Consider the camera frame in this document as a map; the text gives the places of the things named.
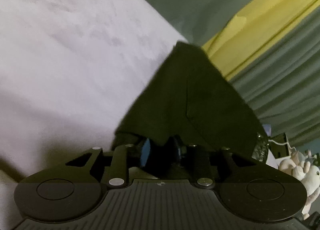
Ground black pants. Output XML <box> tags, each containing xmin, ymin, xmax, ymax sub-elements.
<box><xmin>112</xmin><ymin>41</ymin><xmax>268</xmax><ymax>162</ymax></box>

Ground white plush toy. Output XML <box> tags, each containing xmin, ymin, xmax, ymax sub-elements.
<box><xmin>279</xmin><ymin>151</ymin><xmax>319</xmax><ymax>220</ymax></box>

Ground grey-green curtain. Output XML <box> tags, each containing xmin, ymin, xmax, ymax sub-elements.
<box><xmin>146</xmin><ymin>0</ymin><xmax>319</xmax><ymax>146</ymax></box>

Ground yellow curtain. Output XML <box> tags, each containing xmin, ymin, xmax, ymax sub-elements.
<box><xmin>203</xmin><ymin>0</ymin><xmax>319</xmax><ymax>80</ymax></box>

